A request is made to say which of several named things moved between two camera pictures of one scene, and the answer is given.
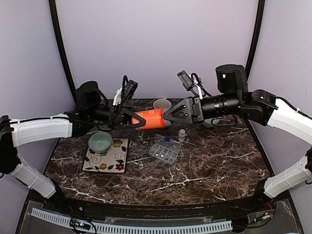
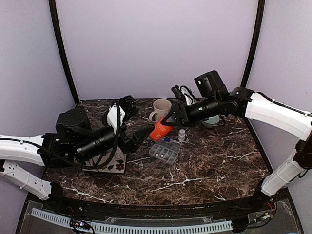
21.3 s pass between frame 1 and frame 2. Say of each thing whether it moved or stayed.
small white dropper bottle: stayed
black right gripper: moved
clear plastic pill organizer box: stayed
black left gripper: moved
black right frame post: stayed
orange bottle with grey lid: moved
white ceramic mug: stayed
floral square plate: stayed
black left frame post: stayed
